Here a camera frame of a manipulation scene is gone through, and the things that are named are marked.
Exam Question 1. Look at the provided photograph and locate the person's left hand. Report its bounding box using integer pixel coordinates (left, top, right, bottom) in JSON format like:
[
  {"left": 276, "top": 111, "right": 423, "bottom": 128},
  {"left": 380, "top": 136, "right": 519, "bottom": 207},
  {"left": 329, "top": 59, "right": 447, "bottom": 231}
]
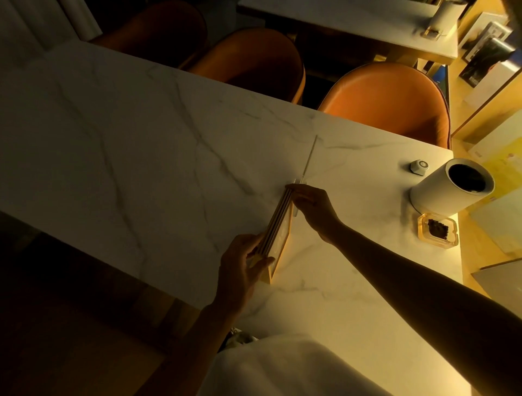
[{"left": 212, "top": 233, "right": 276, "bottom": 317}]

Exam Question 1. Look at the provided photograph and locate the person's right hand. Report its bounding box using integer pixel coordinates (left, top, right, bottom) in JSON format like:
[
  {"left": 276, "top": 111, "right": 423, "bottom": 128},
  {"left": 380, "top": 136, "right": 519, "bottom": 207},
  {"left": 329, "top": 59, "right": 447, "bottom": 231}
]
[{"left": 285, "top": 183, "right": 347, "bottom": 246}]

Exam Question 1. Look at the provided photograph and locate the single thin wooden stick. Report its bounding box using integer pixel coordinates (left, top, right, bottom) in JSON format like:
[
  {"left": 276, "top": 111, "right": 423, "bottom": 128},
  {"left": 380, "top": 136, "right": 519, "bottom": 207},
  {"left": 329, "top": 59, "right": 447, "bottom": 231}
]
[{"left": 299, "top": 135, "right": 319, "bottom": 185}]

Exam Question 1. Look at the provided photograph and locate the bundle of thin wooden sticks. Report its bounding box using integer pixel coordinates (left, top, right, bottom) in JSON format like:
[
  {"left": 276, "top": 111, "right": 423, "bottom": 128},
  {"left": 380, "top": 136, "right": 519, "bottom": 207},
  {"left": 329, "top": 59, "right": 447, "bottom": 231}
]
[{"left": 250, "top": 187, "right": 294, "bottom": 262}]

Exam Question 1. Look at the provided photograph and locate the person's right forearm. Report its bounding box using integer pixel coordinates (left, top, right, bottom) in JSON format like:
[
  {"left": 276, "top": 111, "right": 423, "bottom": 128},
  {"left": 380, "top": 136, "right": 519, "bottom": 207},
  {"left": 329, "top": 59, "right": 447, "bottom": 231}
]
[{"left": 331, "top": 225, "right": 522, "bottom": 396}]

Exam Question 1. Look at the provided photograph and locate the person's left forearm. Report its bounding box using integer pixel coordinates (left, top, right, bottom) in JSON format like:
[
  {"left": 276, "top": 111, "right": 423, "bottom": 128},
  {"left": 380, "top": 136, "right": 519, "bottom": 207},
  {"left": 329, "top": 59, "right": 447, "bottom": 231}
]
[{"left": 136, "top": 304, "right": 239, "bottom": 396}]

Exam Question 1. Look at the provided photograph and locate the light wooden box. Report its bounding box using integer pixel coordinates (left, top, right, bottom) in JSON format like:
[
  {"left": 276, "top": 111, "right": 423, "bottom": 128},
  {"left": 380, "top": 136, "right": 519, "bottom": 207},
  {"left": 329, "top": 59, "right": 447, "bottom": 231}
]
[{"left": 260, "top": 199, "right": 295, "bottom": 285}]

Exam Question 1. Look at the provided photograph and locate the person's white garment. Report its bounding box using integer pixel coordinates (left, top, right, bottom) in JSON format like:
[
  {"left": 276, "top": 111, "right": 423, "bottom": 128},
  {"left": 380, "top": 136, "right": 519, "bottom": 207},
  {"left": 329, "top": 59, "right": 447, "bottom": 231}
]
[{"left": 197, "top": 334, "right": 393, "bottom": 396}]

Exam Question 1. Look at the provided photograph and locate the orange upholstered chair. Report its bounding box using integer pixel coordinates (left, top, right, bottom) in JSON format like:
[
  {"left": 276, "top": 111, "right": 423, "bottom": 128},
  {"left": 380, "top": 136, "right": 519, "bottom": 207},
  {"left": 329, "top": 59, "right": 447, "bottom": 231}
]
[
  {"left": 89, "top": 0, "right": 209, "bottom": 70},
  {"left": 318, "top": 61, "right": 452, "bottom": 149},
  {"left": 187, "top": 27, "right": 306, "bottom": 105}
]

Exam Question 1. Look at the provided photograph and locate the white cylindrical container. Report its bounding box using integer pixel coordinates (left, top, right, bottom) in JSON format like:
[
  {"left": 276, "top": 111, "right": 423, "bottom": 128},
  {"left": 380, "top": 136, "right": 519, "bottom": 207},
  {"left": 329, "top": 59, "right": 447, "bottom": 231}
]
[
  {"left": 409, "top": 158, "right": 496, "bottom": 218},
  {"left": 430, "top": 0, "right": 469, "bottom": 36}
]

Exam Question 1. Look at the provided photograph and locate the grey flat panel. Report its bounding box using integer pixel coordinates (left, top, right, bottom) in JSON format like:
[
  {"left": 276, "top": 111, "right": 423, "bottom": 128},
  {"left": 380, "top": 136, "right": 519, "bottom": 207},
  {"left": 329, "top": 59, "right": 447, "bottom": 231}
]
[{"left": 471, "top": 258, "right": 522, "bottom": 320}]

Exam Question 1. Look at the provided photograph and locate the white flat board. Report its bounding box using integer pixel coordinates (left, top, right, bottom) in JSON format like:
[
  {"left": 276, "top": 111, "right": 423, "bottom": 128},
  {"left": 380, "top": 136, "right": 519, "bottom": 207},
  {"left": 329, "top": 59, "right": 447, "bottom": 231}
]
[{"left": 464, "top": 60, "right": 522, "bottom": 109}]

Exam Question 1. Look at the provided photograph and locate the black book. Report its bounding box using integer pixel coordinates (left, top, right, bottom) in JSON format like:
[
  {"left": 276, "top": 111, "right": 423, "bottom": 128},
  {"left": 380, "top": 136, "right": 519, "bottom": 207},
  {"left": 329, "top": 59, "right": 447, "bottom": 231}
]
[{"left": 458, "top": 37, "right": 517, "bottom": 89}]

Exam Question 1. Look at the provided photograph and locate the white picture book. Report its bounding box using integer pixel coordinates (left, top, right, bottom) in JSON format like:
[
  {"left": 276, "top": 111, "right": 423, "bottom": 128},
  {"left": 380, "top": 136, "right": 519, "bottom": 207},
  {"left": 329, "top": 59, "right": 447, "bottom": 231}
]
[{"left": 458, "top": 12, "right": 509, "bottom": 63}]

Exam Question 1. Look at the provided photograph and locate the white curtain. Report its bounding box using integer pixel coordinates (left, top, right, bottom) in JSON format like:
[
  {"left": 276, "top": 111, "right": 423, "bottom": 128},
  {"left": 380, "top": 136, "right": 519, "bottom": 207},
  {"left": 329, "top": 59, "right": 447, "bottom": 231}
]
[{"left": 56, "top": 0, "right": 103, "bottom": 42}]

